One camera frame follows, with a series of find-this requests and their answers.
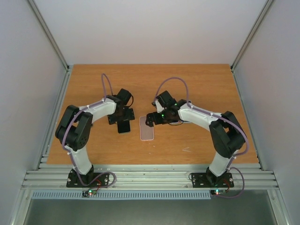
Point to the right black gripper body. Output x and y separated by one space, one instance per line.
154 117

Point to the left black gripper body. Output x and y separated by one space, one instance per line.
119 116

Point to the black phone lilac edge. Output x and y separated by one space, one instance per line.
123 127

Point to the pink clear phone case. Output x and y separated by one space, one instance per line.
146 132

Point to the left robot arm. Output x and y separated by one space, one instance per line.
73 132

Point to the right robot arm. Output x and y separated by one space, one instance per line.
227 134

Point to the left small circuit board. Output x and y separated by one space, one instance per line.
89 193

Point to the small circuit board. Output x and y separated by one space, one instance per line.
218 192
89 193

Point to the right small circuit board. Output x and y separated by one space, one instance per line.
218 192

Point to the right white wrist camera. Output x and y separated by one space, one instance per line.
158 106

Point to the left aluminium corner post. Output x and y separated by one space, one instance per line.
32 4

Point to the aluminium corner post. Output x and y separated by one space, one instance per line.
32 4
254 29

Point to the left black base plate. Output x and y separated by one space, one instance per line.
90 180

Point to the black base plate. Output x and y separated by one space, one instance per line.
90 180
200 180

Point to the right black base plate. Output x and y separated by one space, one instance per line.
200 180

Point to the aluminium front rail frame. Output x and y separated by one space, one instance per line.
151 177

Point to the grey slotted cable duct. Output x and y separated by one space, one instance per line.
124 195

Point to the right aluminium corner post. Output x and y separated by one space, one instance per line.
254 29

